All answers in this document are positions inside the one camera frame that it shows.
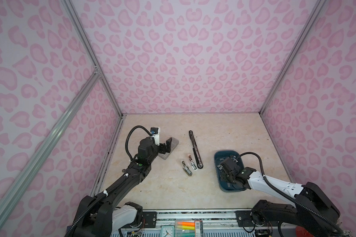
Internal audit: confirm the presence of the white mini stapler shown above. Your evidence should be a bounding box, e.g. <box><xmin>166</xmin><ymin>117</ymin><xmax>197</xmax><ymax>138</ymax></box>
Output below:
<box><xmin>182</xmin><ymin>161</ymin><xmax>192</xmax><ymax>176</ymax></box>

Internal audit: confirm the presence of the black long stapler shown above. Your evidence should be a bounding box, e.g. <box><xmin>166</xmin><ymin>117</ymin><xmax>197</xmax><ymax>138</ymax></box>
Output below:
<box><xmin>188</xmin><ymin>130</ymin><xmax>204</xmax><ymax>169</ymax></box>

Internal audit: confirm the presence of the pink mini stapler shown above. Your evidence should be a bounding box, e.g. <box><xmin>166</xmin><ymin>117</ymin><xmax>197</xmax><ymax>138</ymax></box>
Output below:
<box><xmin>188</xmin><ymin>155</ymin><xmax>198</xmax><ymax>171</ymax></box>

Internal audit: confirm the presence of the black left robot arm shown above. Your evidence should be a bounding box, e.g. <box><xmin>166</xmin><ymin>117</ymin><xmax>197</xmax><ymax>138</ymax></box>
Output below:
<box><xmin>65</xmin><ymin>125</ymin><xmax>179</xmax><ymax>237</ymax></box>

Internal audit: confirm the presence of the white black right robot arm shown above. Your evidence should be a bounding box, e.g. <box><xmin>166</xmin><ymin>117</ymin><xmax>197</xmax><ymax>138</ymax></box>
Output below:
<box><xmin>217</xmin><ymin>152</ymin><xmax>350</xmax><ymax>237</ymax></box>

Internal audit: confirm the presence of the grey stone block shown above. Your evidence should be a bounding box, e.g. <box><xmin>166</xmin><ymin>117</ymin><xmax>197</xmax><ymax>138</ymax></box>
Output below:
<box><xmin>158</xmin><ymin>137</ymin><xmax>179</xmax><ymax>160</ymax></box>

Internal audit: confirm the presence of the teal plastic tray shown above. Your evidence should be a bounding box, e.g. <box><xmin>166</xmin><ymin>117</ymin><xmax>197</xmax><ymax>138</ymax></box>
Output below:
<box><xmin>214</xmin><ymin>150</ymin><xmax>246</xmax><ymax>193</ymax></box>

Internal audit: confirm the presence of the highlighter pen set box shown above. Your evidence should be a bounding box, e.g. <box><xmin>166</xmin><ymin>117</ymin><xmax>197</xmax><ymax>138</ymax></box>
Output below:
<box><xmin>175</xmin><ymin>220</ymin><xmax>204</xmax><ymax>237</ymax></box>

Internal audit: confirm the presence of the teal alarm clock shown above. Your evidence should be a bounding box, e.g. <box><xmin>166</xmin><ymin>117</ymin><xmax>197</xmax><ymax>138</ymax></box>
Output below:
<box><xmin>160</xmin><ymin>226</ymin><xmax>175</xmax><ymax>237</ymax></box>

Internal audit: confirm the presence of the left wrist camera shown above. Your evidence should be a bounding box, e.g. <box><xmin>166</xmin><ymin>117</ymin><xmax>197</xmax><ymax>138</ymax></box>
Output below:
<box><xmin>150</xmin><ymin>127</ymin><xmax>160</xmax><ymax>146</ymax></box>

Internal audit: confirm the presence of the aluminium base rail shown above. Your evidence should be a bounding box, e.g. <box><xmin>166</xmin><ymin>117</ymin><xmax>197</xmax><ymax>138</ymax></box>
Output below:
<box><xmin>111</xmin><ymin>209</ymin><xmax>296</xmax><ymax>237</ymax></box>

